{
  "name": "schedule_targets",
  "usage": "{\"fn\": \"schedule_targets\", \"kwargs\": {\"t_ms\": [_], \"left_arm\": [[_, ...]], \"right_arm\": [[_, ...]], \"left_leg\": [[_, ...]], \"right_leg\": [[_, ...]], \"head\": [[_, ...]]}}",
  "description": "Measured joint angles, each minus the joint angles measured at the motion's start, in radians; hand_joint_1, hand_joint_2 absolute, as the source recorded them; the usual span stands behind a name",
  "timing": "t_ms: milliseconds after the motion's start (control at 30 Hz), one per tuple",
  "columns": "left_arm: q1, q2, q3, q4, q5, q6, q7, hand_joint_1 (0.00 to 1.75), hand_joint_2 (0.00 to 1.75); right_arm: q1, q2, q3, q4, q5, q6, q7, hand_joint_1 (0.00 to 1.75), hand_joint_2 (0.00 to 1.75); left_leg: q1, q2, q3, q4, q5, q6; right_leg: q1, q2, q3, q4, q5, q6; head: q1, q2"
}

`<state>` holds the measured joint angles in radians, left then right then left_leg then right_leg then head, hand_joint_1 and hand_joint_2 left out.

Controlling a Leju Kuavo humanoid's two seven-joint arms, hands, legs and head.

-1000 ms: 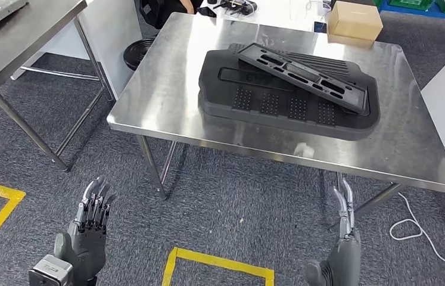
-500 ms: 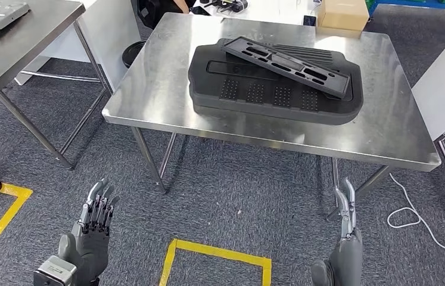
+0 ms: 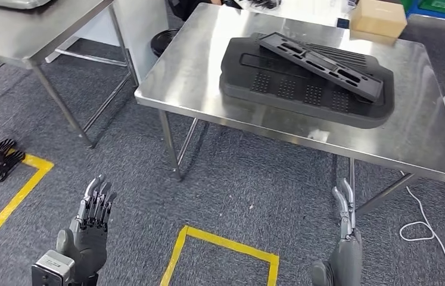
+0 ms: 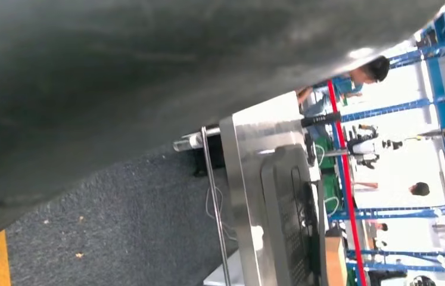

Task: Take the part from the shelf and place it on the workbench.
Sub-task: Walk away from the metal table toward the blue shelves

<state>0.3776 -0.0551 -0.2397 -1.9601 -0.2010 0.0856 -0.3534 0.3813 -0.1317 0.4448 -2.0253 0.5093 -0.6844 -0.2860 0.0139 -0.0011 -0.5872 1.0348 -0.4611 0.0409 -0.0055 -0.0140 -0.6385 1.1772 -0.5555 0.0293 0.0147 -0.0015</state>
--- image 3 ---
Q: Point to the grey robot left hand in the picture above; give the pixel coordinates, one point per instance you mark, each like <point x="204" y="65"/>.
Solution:
<point x="88" y="244"/>

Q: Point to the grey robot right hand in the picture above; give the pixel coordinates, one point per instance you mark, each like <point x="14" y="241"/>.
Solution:
<point x="348" y="260"/>

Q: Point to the black plastic bracket part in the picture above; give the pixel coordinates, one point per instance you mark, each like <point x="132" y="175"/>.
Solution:
<point x="368" y="90"/>

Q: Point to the stainless steel workbench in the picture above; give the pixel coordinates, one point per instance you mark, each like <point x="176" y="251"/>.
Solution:
<point x="186" y="79"/>

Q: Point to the grey metal panel part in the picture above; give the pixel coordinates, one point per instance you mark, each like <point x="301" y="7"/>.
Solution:
<point x="9" y="3"/>

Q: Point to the black plastic engine cover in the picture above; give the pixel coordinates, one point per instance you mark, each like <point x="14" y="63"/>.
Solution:
<point x="246" y="98"/>

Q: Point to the black round stool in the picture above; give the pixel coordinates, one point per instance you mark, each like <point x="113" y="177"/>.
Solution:
<point x="163" y="41"/>

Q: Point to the stainless steel table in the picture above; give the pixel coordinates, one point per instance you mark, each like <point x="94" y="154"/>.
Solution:
<point x="29" y="31"/>

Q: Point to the black smartphone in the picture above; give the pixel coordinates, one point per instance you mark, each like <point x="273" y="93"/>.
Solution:
<point x="343" y="23"/>

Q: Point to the cardboard box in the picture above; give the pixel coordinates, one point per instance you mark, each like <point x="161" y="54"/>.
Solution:
<point x="378" y="17"/>

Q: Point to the white desk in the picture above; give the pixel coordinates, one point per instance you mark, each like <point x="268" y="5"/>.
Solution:
<point x="317" y="10"/>

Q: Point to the blue pallet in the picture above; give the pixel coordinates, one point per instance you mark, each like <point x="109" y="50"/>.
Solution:
<point x="443" y="18"/>

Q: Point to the green plastic crate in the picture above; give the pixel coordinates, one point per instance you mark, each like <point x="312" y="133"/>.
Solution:
<point x="405" y="4"/>
<point x="443" y="6"/>

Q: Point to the black left camera bracket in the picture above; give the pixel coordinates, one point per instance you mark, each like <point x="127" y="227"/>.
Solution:
<point x="86" y="281"/>

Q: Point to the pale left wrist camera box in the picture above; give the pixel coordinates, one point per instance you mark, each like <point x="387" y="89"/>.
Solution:
<point x="50" y="270"/>

